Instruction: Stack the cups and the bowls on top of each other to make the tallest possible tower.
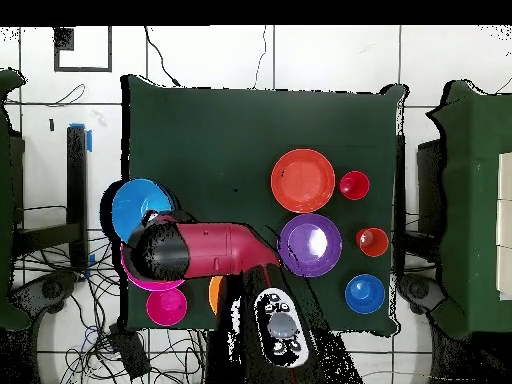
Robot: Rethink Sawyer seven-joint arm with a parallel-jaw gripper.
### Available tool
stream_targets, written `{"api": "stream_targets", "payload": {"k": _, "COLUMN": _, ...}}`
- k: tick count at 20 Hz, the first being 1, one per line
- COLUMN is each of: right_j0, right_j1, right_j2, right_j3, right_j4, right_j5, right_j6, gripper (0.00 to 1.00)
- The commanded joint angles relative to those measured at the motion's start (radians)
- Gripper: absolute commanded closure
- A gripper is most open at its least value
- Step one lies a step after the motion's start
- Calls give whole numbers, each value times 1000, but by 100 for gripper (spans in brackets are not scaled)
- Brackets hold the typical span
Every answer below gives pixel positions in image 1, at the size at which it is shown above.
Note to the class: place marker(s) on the orange-red plastic bowl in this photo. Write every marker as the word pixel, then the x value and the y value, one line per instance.
pixel 303 180

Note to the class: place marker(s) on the large magenta plastic bowl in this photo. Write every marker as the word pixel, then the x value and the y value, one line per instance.
pixel 160 284

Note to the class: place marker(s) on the light blue plastic bowl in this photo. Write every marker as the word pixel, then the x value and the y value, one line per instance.
pixel 128 208

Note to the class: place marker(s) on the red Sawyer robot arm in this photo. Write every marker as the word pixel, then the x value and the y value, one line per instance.
pixel 224 248

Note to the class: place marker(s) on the purple plastic bowl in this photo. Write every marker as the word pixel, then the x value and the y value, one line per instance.
pixel 296 256

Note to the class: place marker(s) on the orange plastic bowl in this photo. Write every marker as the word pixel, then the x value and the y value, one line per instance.
pixel 215 294

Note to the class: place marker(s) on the dark green table cloth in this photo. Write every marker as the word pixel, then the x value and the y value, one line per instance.
pixel 240 120

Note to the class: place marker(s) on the red plastic cup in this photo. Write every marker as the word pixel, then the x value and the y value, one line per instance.
pixel 354 185

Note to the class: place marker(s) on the orange plastic cup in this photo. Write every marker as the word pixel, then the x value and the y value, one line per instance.
pixel 372 242

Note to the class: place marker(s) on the small magenta plastic bowl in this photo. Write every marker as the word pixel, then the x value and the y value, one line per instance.
pixel 166 308

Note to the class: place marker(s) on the small dark blue bowl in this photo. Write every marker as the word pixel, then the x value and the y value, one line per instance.
pixel 364 294

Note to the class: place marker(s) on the black power adapter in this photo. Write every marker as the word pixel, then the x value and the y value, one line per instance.
pixel 132 354

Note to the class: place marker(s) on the neighbouring green cloth table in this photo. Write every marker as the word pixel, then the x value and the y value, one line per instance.
pixel 472 200
pixel 6 200

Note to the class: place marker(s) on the white panel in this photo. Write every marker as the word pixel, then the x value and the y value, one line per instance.
pixel 504 224

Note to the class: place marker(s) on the black stand frame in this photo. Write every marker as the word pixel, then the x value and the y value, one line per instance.
pixel 76 192

